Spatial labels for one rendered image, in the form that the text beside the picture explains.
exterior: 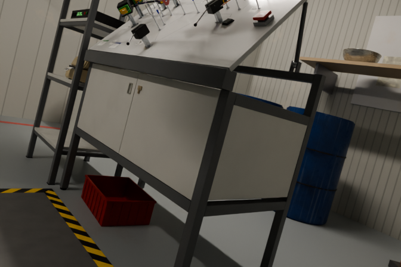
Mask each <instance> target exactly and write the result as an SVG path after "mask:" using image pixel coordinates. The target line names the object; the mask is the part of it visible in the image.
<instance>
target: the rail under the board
mask: <svg viewBox="0 0 401 267"><path fill-rule="evenodd" d="M84 60H85V61H89V62H91V63H96V64H102V65H105V66H110V67H116V68H120V69H125V70H130V71H134V72H139V73H145V74H150V75H154V76H159V77H164V78H168V79H174V80H179V81H182V82H188V83H194V84H197V85H202V86H208V87H211V88H217V89H223V90H227V91H231V92H232V90H233V87H234V84H235V80H236V76H237V73H236V72H234V71H232V72H231V71H230V70H229V69H224V68H219V67H210V66H202V65H197V64H188V63H180V62H175V61H166V60H158V59H152V58H144V57H136V56H130V55H122V54H114V53H108V52H100V51H92V50H86V53H85V57H84Z"/></svg>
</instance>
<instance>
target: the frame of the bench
mask: <svg viewBox="0 0 401 267"><path fill-rule="evenodd" d="M92 64H93V63H91V62H90V65H89V68H88V73H87V77H86V80H85V85H84V90H83V93H82V97H81V102H80V105H79V109H78V113H77V117H76V121H75V125H74V128H73V134H72V138H71V141H70V145H69V150H68V153H67V157H66V162H65V165H64V169H63V174H62V177H61V182H60V189H61V190H66V189H67V188H68V186H69V182H70V177H71V174H72V170H73V165H74V162H75V157H76V153H77V150H78V145H79V141H80V138H82V139H84V140H86V141H87V142H88V143H90V144H91V145H93V146H94V147H95V148H97V149H98V150H100V151H101V152H102V153H104V154H105V155H107V156H108V157H110V158H111V159H112V160H114V161H115V162H117V163H118V164H120V165H121V166H122V167H124V168H125V169H127V170H128V171H130V172H131V173H133V174H134V175H135V176H137V177H138V178H139V180H138V184H137V185H138V186H139V187H141V188H142V189H143V188H144V186H145V183H147V184H148V185H150V186H151V187H152V188H154V189H155V190H157V191H158V192H160V193H161V194H163V195H164V196H165V197H167V198H168V199H170V200H171V201H173V202H174V203H175V204H177V205H178V206H180V207H181V208H182V209H184V210H185V211H187V212H188V215H187V219H186V223H185V226H184V230H183V234H182V237H181V241H180V245H179V248H178V252H177V257H176V260H175V263H174V267H190V264H191V261H192V257H193V254H194V250H195V247H196V242H197V239H198V235H199V231H200V228H201V225H202V220H203V217H206V216H219V215H232V214H240V213H252V212H266V211H273V210H275V211H276V212H275V215H274V219H273V223H272V227H271V230H270V233H269V237H268V240H267V244H266V248H265V251H264V254H263V258H262V261H261V265H260V267H272V266H273V262H274V258H275V255H276V252H277V247H278V245H279V241H280V237H281V234H282V230H283V226H284V224H285V220H286V216H287V213H288V209H289V205H290V203H291V199H292V195H293V192H294V188H295V184H296V182H297V178H298V174H299V171H300V167H301V164H302V161H303V157H304V153H305V150H306V146H307V143H308V140H309V136H310V132H311V128H312V126H313V122H314V118H311V117H308V116H305V115H302V114H298V113H295V112H293V111H289V110H286V109H284V108H280V107H277V106H275V105H271V104H267V103H264V102H262V101H259V100H255V99H253V98H250V97H246V96H244V95H241V94H237V93H234V92H231V91H227V90H223V89H222V90H221V92H220V97H219V100H218V104H217V108H216V111H215V115H214V119H213V122H212V126H211V130H210V133H209V137H208V141H207V144H206V148H205V152H204V155H203V159H202V163H201V166H200V171H199V174H198V179H197V181H196V186H195V190H194V193H193V197H192V200H189V199H188V198H187V197H185V196H184V195H182V194H180V193H179V192H177V191H176V190H174V189H173V188H171V187H169V186H168V185H167V184H165V183H163V182H162V181H160V180H158V179H157V178H155V177H154V176H153V175H151V174H150V173H148V172H146V171H145V170H143V169H142V168H140V167H139V166H137V165H136V164H134V163H133V162H131V161H129V160H128V159H126V158H125V157H123V156H122V155H120V154H119V153H117V152H115V151H114V150H112V149H111V148H109V147H108V146H106V145H104V144H103V143H102V142H100V141H99V140H97V139H95V138H94V137H92V136H91V135H89V134H88V133H86V132H85V131H83V130H82V129H80V128H78V127H77V125H78V121H79V116H80V113H81V109H82V105H83V101H84V96H85V92H86V89H87V84H88V80H89V77H90V73H91V68H92ZM234 105H237V106H239V107H243V108H247V109H250V110H254V111H258V112H260V113H264V114H268V115H271V116H275V117H279V118H281V119H285V120H289V121H292V122H296V123H300V124H303V125H307V129H306V132H305V136H304V139H303V143H302V146H301V150H300V154H299V156H298V160H297V164H296V167H295V171H294V175H293V177H292V181H291V185H290V188H289V192H288V196H287V197H280V198H263V199H254V200H225V201H208V198H209V194H210V191H211V187H212V183H213V180H214V176H215V172H216V170H217V165H218V161H219V158H220V154H221V150H222V147H223V143H224V139H225V136H226V132H227V128H228V125H229V121H230V117H231V114H232V110H233V106H234Z"/></svg>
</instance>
